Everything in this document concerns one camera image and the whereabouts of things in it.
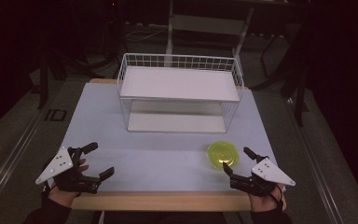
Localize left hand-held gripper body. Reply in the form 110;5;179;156
34;147;103;195

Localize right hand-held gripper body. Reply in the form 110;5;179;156
229;154;296;197

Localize round yellow-green lidded container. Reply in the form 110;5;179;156
206;140;240;171

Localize person's right hand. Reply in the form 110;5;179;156
249;183;287;214

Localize person's left hand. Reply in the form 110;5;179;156
48;158;90;208

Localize pale table mat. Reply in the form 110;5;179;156
59;81;287;193

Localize wooden table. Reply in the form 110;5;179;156
70;77;288;213

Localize black metal stand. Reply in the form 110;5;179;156
251;31;310;127

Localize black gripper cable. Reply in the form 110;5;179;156
268;184;285;211

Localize metal floor rail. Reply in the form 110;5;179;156
282;96;347;224
0;90;63;213

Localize black floor bracket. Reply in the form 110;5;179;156
44;107;67;122

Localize white wire shelf rack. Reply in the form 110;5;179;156
117;52;245;134

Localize white floor cable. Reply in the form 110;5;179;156
123;22;170;43

